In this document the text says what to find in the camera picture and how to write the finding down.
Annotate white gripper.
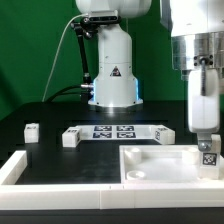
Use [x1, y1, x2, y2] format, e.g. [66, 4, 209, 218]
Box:
[188, 69, 220, 152]

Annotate white square tabletop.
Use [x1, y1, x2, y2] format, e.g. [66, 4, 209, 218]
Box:
[119, 145, 224, 183]

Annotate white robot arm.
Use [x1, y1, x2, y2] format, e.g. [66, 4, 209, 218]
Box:
[75, 0, 224, 152]

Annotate white marker sheet with tags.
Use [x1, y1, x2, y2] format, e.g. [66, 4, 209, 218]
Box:
[78, 125, 155, 140]

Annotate white U-shaped obstacle fence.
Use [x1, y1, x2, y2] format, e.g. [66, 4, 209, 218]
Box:
[0, 151, 224, 210]

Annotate black cables at base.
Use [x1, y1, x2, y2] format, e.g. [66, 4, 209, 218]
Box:
[46, 84, 84, 103]

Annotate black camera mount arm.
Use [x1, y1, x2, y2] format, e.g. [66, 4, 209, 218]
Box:
[71, 20, 93, 101]

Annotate grey depth camera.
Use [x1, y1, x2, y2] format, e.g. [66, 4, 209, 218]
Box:
[84, 10, 120, 24]

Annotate grey cable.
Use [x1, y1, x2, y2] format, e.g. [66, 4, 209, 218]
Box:
[41, 13, 90, 103]

